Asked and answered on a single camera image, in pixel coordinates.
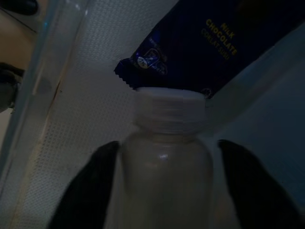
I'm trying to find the grey fridge door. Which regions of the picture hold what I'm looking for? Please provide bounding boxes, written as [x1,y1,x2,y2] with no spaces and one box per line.
[0,0,305,229]

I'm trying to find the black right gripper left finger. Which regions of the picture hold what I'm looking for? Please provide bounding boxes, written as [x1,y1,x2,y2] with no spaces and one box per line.
[53,140,120,229]

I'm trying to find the dark blue chocolate bar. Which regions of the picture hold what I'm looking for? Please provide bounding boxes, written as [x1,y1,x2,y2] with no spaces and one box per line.
[113,0,305,100]

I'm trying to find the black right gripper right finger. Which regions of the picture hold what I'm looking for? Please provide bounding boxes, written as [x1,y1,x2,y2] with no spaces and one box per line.
[217,139,304,229]

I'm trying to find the clear jar with white cap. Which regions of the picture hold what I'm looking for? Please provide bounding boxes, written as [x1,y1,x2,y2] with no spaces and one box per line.
[108,87,215,229]

